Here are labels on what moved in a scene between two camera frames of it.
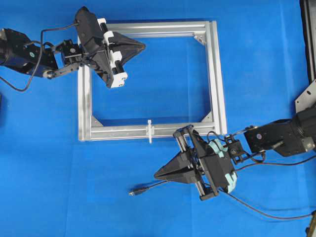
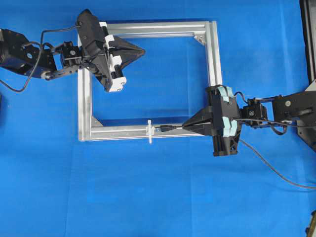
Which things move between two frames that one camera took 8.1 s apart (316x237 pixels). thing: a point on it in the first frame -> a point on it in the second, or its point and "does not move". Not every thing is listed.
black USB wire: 133,191 -> 170,128
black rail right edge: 308,9 does not move
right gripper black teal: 216,173 -> 220,118
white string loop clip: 150,130 does not move
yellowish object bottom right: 311,231 does not move
